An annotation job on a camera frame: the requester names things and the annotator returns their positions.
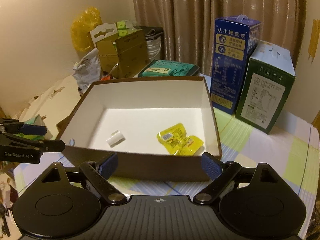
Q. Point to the open brown cardboard box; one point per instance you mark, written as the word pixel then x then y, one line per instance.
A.
pixel 122 57

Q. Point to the green tissue packs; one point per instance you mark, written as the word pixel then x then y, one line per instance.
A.
pixel 126 27

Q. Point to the yellow plastic bag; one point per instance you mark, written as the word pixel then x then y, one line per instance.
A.
pixel 82 25

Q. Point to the green white carton box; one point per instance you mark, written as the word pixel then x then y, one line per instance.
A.
pixel 269 79

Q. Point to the brown cardboard box white inside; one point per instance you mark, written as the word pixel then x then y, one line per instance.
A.
pixel 140 108

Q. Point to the green wet wipes pack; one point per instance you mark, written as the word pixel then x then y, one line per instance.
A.
pixel 168 68

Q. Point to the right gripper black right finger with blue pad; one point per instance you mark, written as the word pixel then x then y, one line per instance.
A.
pixel 222 176

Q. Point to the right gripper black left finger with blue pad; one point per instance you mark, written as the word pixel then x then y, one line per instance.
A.
pixel 98 173

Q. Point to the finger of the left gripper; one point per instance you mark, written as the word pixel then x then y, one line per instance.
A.
pixel 51 145
pixel 14 126

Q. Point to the white crumpled plastic bag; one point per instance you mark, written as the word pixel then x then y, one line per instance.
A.
pixel 87 71

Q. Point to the yellow snack packet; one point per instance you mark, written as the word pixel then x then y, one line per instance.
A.
pixel 177 142

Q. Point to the black paper bag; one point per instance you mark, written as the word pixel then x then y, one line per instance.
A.
pixel 154 37

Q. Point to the blue milk carton box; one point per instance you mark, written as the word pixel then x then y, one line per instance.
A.
pixel 235 38

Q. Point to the small white tube cap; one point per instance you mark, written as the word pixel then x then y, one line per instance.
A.
pixel 115 138

